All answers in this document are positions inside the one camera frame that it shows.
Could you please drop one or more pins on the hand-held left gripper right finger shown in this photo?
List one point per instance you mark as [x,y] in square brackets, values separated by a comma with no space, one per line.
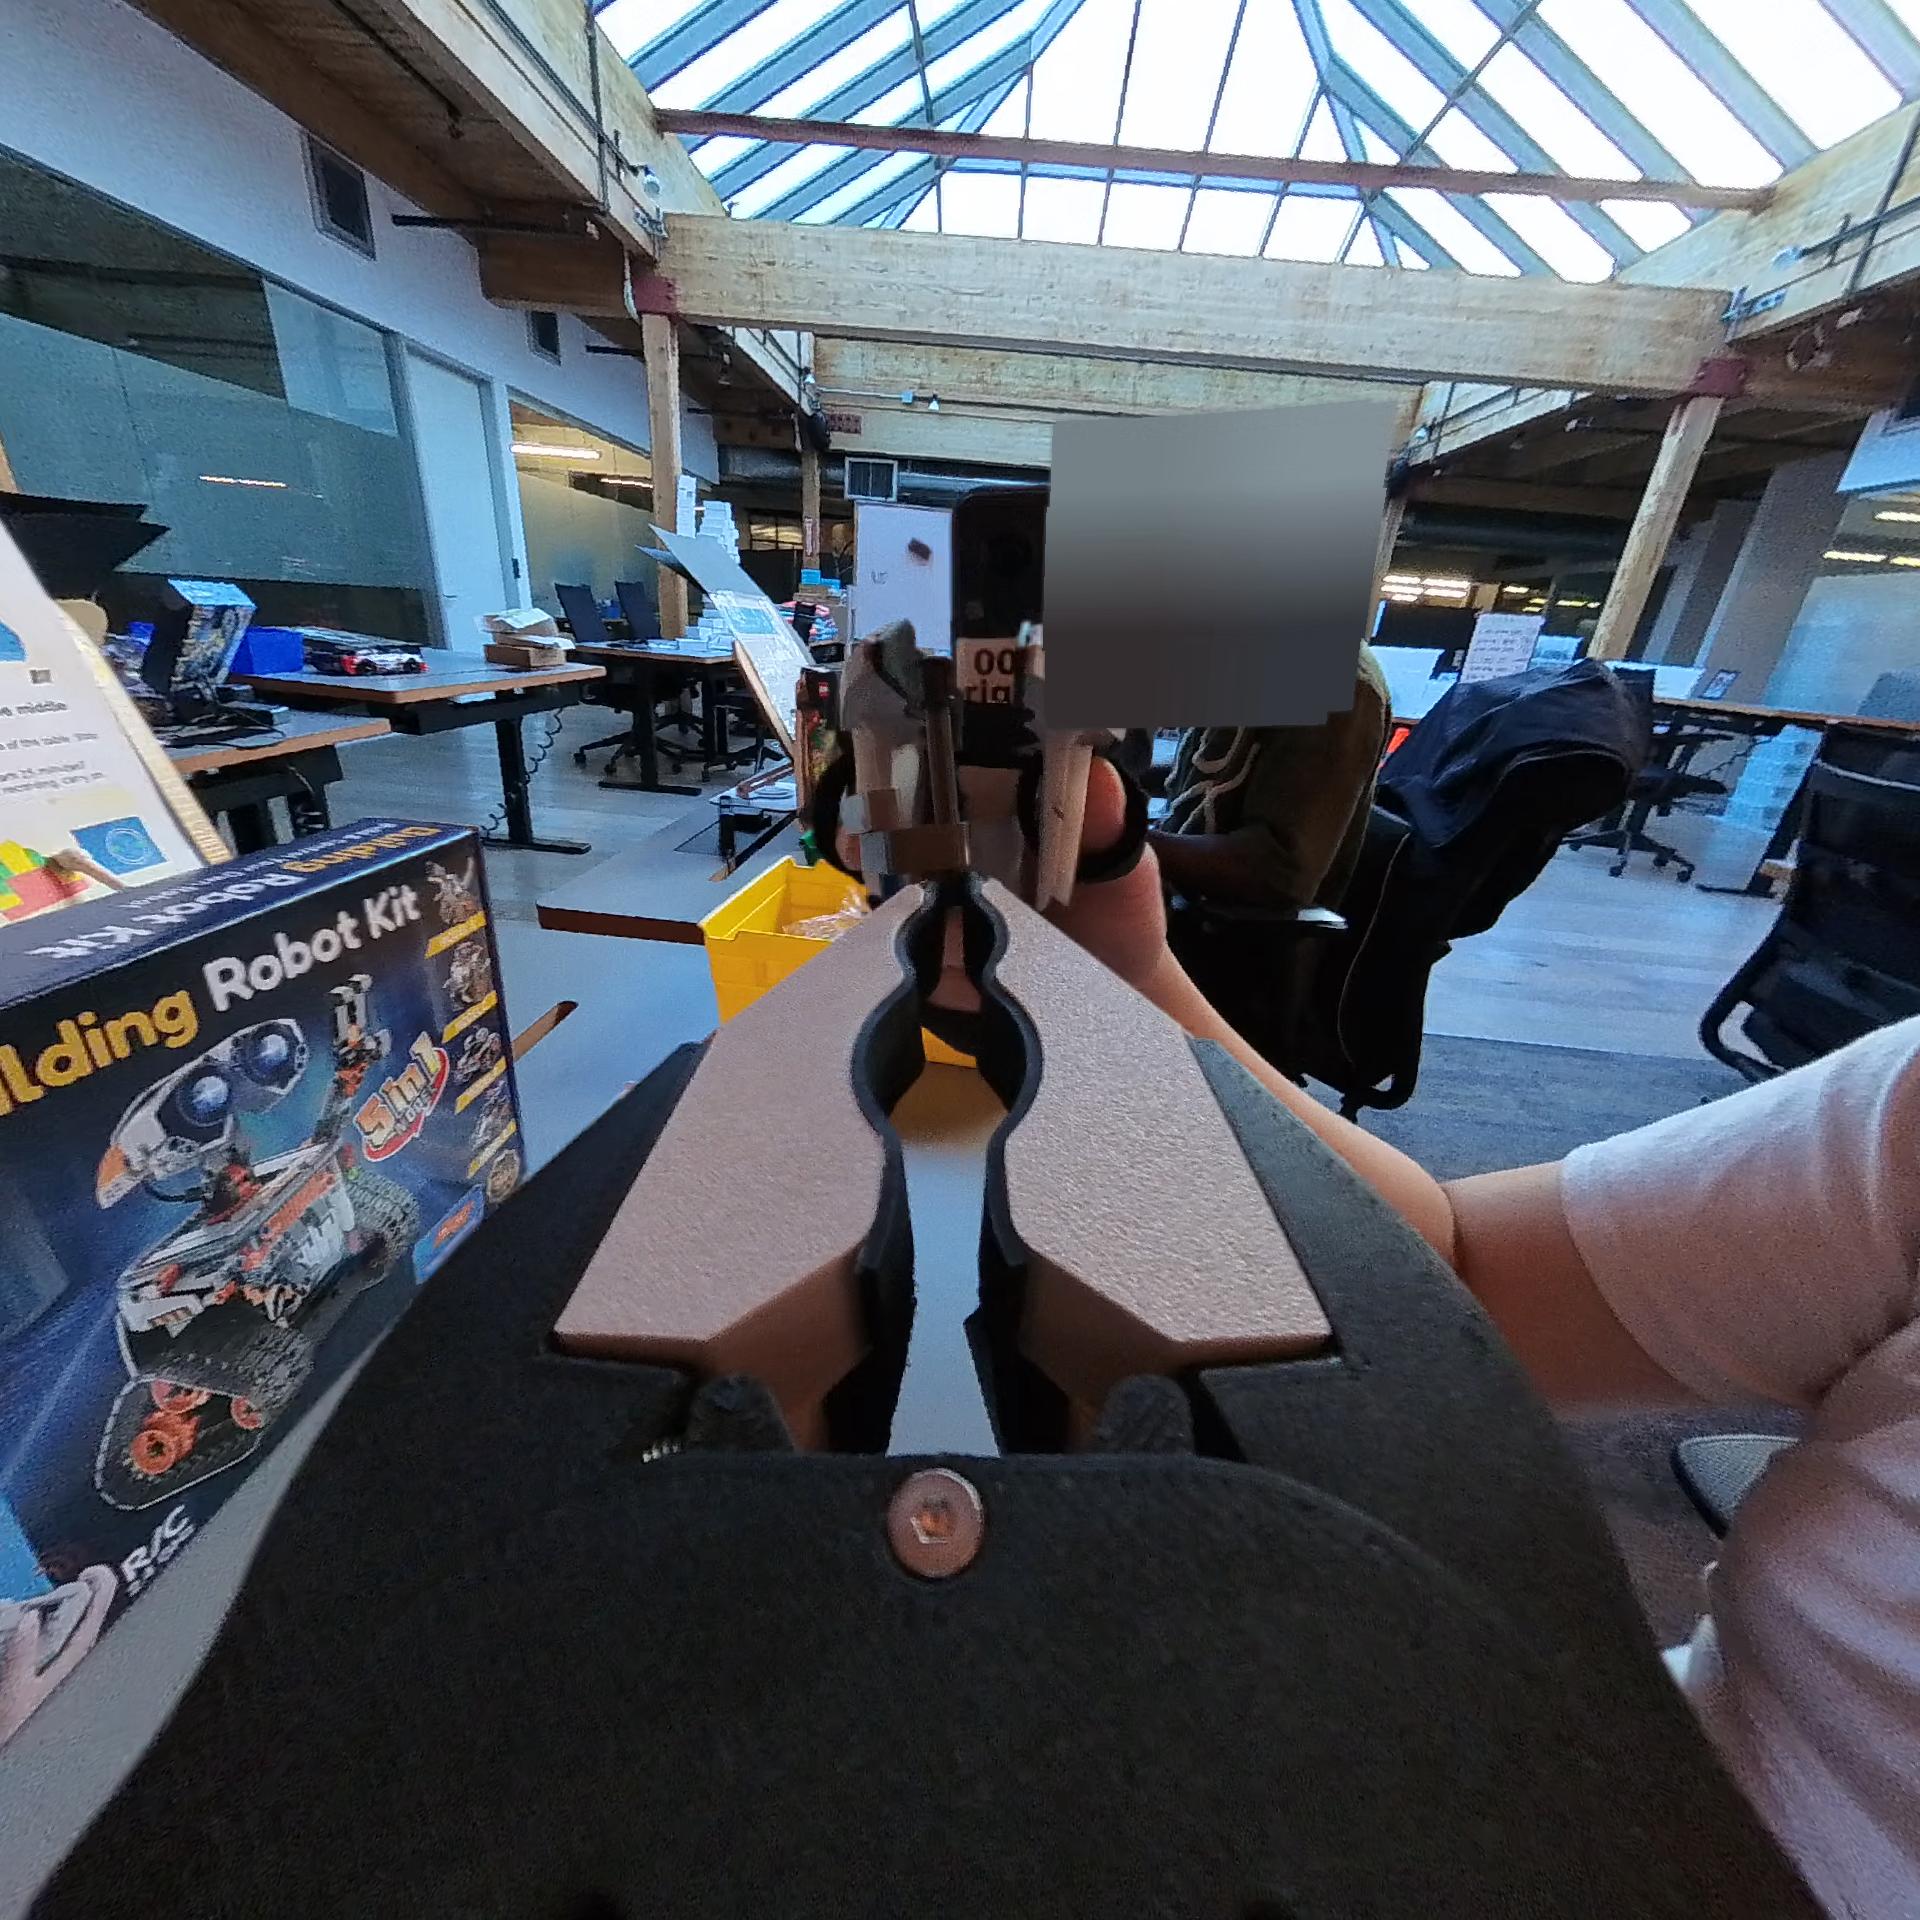
[1171,1201]

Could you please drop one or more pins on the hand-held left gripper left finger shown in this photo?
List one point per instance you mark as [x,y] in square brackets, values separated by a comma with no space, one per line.
[721,1201]

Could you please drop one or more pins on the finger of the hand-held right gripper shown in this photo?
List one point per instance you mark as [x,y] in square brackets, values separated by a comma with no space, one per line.
[886,721]
[1066,810]

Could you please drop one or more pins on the grey beam axle assembly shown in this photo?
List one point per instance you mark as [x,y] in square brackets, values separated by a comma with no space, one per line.
[943,750]

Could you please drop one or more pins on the grey desk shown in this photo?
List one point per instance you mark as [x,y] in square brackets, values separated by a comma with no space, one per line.
[600,1005]

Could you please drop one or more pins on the brown-edged neighbouring desk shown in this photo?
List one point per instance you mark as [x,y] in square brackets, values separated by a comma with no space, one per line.
[645,885]

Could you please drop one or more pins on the far standing desk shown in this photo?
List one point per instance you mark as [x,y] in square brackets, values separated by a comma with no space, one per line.
[421,682]

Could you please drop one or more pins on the person's right hand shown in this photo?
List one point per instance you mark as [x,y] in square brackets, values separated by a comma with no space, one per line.
[1125,915]

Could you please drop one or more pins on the whiteboard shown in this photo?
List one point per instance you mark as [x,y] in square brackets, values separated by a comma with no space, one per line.
[902,570]

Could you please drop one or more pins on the cardboard sign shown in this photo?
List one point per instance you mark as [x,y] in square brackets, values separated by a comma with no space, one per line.
[735,601]

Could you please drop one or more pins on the clear plastic bags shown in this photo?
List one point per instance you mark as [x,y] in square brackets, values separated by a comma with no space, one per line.
[826,922]

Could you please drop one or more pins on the yellow plastic bin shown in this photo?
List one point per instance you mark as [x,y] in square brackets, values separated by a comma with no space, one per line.
[750,946]

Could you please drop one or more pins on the dark jacket on chair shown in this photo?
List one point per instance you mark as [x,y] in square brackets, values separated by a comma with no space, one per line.
[1501,780]

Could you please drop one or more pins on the blue toy robot box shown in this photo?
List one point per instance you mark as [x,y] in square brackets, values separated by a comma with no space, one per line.
[241,1201]

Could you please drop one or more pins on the small blue bin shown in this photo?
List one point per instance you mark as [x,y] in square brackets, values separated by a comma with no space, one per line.
[270,652]

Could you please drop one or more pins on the black mesh office chair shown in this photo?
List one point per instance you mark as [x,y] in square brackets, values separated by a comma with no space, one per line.
[1830,931]

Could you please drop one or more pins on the white printed sheet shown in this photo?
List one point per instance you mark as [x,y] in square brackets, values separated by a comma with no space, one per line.
[75,750]

